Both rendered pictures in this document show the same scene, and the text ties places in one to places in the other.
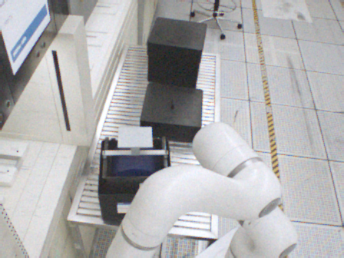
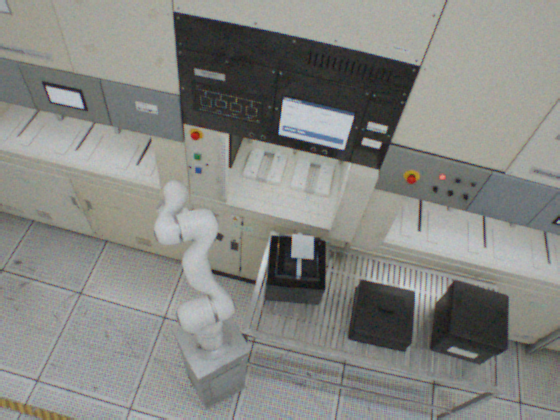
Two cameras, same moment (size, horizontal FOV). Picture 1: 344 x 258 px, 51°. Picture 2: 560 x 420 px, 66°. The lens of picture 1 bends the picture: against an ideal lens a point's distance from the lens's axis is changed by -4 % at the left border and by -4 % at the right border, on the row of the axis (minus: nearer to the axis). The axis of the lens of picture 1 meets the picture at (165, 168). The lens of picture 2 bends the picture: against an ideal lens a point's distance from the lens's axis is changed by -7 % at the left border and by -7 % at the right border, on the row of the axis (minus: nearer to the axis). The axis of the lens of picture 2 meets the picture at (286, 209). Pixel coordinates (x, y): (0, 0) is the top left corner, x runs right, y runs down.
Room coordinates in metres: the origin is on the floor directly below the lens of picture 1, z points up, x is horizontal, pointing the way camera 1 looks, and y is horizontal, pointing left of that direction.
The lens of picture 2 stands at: (0.84, -0.96, 2.85)
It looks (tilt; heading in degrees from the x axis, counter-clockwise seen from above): 55 degrees down; 92
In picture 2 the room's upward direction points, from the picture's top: 11 degrees clockwise
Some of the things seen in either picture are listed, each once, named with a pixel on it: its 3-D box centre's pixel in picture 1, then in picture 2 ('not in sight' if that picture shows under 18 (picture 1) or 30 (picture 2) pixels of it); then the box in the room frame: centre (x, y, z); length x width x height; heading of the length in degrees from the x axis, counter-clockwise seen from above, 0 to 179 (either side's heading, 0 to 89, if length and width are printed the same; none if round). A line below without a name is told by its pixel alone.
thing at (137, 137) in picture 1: (135, 166); (297, 262); (0.91, 0.11, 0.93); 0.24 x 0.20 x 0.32; 97
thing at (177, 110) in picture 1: (172, 109); (383, 313); (1.38, -0.01, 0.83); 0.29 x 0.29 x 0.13; 88
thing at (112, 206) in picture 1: (135, 179); (295, 270); (0.91, 0.12, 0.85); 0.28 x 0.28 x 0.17; 7
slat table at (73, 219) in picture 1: (157, 166); (363, 333); (1.38, 0.04, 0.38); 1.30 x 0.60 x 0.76; 178
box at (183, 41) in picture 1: (176, 52); (468, 323); (1.79, -0.01, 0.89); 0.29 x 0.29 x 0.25; 84
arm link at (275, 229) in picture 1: (262, 237); (200, 318); (0.56, -0.31, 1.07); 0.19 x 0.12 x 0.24; 33
